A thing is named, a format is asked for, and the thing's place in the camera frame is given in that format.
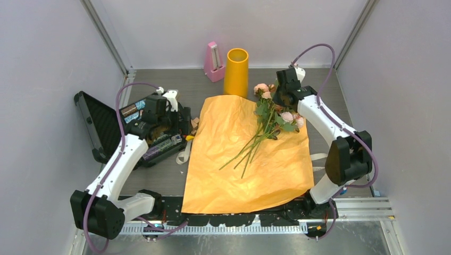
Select pink flower bouquet orange wrap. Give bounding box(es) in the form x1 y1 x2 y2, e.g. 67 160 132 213
220 83 305 177

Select cream ribbon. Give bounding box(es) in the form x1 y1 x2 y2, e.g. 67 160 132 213
176 141 328 165

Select orange yellow wrapping paper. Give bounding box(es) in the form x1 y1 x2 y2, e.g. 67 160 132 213
181 95 314 214

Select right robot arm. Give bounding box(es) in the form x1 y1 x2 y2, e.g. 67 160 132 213
273 66 373 218

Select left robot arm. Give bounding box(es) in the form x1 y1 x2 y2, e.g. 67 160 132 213
70 91 193 240

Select yellow vase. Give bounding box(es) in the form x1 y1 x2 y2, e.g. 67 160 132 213
223 48 249 98

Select wooden blocks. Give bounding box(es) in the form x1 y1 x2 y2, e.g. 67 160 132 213
190 117 199 136

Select black open case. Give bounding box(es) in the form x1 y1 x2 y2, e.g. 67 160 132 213
74 91 187 168

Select pink metronome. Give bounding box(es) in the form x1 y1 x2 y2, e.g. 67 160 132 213
203 41 225 82

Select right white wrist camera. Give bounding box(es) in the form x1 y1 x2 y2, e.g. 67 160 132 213
289 65 306 83

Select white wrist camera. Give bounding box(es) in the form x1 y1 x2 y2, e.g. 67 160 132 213
156 87 179 112
289 65 306 83

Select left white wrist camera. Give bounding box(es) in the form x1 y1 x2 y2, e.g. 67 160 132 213
156 87 179 112

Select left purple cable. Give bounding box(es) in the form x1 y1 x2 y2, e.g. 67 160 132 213
82 82 189 254

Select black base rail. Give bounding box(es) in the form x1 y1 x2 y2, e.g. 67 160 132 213
142 196 338 227

